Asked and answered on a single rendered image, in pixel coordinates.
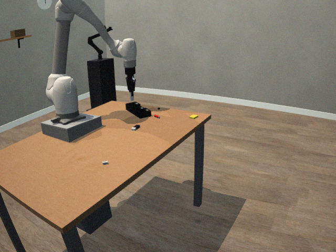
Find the yellow rectangular block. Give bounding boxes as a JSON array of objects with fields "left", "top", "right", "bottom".
[{"left": 189, "top": 114, "right": 198, "bottom": 119}]

